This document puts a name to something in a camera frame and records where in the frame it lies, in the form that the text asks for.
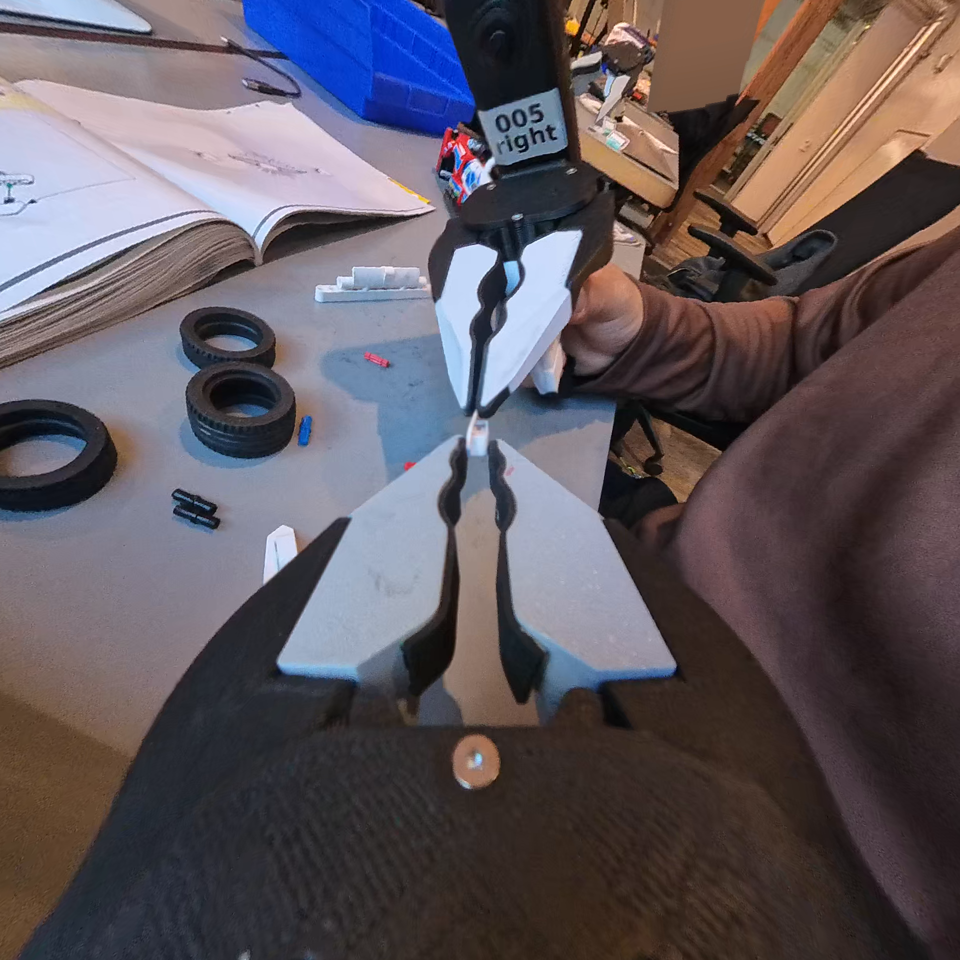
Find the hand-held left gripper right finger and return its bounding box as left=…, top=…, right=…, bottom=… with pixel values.
left=487, top=439, right=679, bottom=705

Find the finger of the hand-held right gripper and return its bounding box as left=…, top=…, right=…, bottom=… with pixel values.
left=474, top=229, right=586, bottom=420
left=435, top=244, right=504, bottom=412

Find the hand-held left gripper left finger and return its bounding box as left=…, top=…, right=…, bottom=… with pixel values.
left=276, top=436, right=468, bottom=697

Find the white stepped brick assembly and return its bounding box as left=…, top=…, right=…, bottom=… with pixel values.
left=315, top=264, right=432, bottom=304

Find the person's right hand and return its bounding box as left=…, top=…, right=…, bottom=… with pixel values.
left=562, top=262, right=648, bottom=378

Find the grey white device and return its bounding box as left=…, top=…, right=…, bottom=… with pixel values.
left=596, top=21, right=661, bottom=129

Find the small toy race car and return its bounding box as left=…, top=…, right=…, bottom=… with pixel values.
left=436, top=126, right=498, bottom=207

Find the blue plastic bin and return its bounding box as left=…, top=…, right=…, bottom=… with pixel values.
left=241, top=0, right=481, bottom=138

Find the cluttered work table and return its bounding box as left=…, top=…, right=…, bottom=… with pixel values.
left=573, top=45, right=682, bottom=219

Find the black rubber toy tire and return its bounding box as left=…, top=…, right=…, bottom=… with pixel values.
left=180, top=306, right=277, bottom=370
left=185, top=361, right=297, bottom=460
left=0, top=399, right=119, bottom=514

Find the black office chair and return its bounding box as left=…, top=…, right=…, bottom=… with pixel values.
left=772, top=148, right=960, bottom=295
left=609, top=186, right=839, bottom=483

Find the person's torso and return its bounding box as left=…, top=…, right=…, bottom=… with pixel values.
left=600, top=397, right=960, bottom=960

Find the open instruction book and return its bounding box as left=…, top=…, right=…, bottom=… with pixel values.
left=0, top=75, right=436, bottom=370

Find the white door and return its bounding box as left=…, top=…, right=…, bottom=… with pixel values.
left=731, top=0, right=960, bottom=226

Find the white flat stand base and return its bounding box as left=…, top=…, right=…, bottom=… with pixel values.
left=0, top=0, right=153, bottom=36

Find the black plug cable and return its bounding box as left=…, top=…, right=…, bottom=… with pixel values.
left=219, top=36, right=303, bottom=100

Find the wooden post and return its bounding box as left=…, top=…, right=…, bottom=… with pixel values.
left=652, top=0, right=845, bottom=245

